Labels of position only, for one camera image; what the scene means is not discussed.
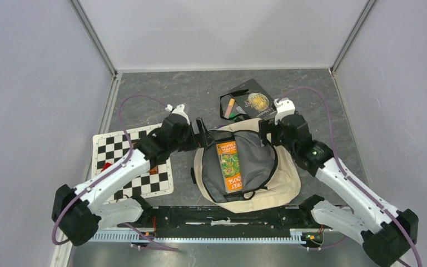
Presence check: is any orange treehouse book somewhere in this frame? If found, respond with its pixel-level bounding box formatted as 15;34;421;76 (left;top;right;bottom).
216;141;243;194

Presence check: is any checkered chess mat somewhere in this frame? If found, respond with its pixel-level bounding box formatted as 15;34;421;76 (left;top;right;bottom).
90;131;174;204

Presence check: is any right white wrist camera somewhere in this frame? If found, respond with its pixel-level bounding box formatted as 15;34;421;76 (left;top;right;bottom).
274;97;295;125

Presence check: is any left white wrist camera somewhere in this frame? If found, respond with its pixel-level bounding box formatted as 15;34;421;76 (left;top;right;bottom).
165;103;191;125

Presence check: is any purple cable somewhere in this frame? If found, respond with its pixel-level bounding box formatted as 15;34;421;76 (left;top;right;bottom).
51;95;179;252
277;86;424;267

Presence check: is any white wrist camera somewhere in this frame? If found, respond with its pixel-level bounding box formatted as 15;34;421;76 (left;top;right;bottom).
165;103;191;125
274;97;295;125

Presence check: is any colourful block stack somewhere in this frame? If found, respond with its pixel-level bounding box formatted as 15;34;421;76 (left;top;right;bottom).
149;166;158;175

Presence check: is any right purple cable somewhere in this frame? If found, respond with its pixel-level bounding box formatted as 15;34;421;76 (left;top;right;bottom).
277;86;424;267

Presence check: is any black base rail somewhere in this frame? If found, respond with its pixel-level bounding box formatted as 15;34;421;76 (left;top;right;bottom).
118;205;328;247

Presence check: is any cream canvas backpack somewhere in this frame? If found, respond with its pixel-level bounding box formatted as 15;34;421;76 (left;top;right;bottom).
191;118;301;213

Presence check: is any green marker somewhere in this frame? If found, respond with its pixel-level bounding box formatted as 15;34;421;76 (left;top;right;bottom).
234;114;250;122

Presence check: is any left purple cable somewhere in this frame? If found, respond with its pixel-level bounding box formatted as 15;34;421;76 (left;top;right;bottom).
51;95;179;252

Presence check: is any black book gold emblem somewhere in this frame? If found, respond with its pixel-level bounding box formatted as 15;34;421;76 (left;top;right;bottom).
229;78;276;120

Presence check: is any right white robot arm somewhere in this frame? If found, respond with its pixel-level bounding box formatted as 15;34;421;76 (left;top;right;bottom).
259;113;422;266

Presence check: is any red calculator toy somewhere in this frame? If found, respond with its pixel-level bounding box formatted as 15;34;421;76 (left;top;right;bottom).
101;162;112;172

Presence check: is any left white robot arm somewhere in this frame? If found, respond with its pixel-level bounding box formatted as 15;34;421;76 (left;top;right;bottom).
51;112;213;246

